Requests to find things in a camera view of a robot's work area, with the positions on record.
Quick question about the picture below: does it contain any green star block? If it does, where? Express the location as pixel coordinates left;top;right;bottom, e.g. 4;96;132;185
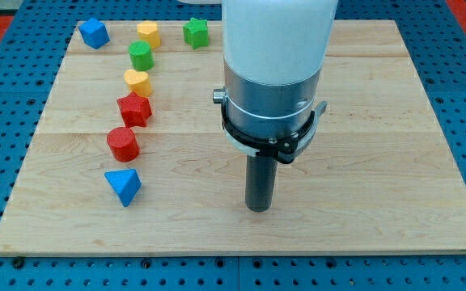
183;18;209;49

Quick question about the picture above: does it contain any yellow hexagon block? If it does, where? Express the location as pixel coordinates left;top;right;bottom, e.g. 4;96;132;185
137;20;161;49

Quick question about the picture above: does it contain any blue triangle block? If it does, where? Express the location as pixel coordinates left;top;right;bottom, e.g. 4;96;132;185
104;169;142;207

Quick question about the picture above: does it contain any green cylinder block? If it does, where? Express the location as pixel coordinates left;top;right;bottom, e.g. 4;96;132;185
128;40;155;71

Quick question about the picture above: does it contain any yellow heart block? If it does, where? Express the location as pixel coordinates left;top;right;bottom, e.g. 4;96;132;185
124;70;153;97

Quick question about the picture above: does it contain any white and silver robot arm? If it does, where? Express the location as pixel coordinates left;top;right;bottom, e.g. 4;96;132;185
221;0;338;164

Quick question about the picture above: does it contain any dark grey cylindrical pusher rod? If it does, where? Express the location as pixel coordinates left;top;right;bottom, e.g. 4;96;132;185
245;156;277;213

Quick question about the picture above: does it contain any red star block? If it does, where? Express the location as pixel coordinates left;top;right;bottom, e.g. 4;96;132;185
116;91;152;128

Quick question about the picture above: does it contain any light wooden board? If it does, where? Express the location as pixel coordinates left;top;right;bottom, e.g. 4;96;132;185
0;20;466;257

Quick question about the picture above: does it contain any blue cube block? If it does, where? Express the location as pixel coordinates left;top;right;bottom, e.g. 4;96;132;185
78;18;110;49

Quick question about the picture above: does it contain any red cylinder block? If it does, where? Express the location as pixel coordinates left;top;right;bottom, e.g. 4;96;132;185
107;127;140;162

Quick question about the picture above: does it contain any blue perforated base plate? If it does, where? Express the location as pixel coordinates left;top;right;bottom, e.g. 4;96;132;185
0;0;466;290

